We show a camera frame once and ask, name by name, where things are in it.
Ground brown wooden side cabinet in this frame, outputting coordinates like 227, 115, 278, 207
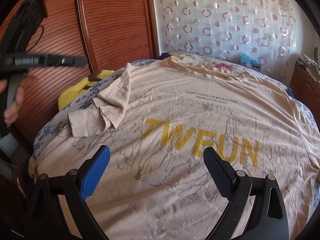
290, 63, 319, 118

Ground brown slatted wardrobe door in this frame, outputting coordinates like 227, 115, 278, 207
1, 0, 158, 148

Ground blue floral white sheet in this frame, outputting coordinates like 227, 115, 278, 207
33, 67, 145, 164

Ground beige printed t-shirt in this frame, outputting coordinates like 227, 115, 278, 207
29, 56, 319, 239

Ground person's left hand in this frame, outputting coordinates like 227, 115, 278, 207
3, 74, 38, 125

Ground black camera box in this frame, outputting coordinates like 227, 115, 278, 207
1, 0, 47, 55

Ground yellow plush toy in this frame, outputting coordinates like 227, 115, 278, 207
57, 70, 114, 111

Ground black cable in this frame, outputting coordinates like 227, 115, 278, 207
24, 24, 45, 53

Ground white circle-pattern curtain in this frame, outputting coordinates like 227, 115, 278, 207
153, 0, 297, 82

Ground clutter on cabinet top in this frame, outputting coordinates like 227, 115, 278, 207
296, 54, 320, 83

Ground blue tissue pack box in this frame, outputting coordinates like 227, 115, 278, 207
240, 53, 261, 72

